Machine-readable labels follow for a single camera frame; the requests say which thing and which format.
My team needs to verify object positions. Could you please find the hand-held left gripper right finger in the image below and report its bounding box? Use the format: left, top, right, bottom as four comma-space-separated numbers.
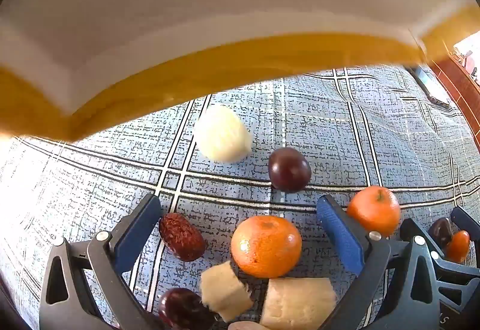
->
317, 195, 444, 330

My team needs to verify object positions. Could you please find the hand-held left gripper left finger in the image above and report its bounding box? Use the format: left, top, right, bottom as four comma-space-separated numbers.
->
39, 194, 166, 330

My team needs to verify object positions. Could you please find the blue plaid blanket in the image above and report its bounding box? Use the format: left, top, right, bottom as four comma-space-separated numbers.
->
0, 65, 480, 330

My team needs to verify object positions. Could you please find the orange tangerine with stem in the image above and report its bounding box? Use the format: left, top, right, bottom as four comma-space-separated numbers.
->
346, 185, 401, 239

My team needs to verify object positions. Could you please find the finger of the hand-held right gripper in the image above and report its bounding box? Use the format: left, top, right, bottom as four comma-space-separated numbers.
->
452, 207, 480, 241
400, 218, 447, 261

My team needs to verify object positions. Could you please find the small orange kumquat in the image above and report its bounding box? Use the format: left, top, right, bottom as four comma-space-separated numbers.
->
445, 230, 470, 264

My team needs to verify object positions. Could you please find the wrinkled red date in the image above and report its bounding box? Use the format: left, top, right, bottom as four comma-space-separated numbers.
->
158, 212, 208, 262

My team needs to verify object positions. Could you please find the black smartphone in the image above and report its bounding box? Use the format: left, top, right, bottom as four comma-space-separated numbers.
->
407, 65, 451, 107

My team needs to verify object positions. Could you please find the dark purple plum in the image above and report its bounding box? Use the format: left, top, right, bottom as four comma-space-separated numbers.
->
157, 288, 216, 330
268, 147, 312, 192
428, 217, 454, 250

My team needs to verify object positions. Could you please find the large orange tangerine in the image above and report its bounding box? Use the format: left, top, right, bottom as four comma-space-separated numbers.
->
230, 215, 302, 278

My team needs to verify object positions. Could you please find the brown wooden cabinet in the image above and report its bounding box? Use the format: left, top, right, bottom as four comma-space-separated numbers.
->
427, 52, 480, 151

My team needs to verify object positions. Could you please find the pale sponge cake block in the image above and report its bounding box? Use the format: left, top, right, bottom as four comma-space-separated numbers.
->
259, 277, 337, 330

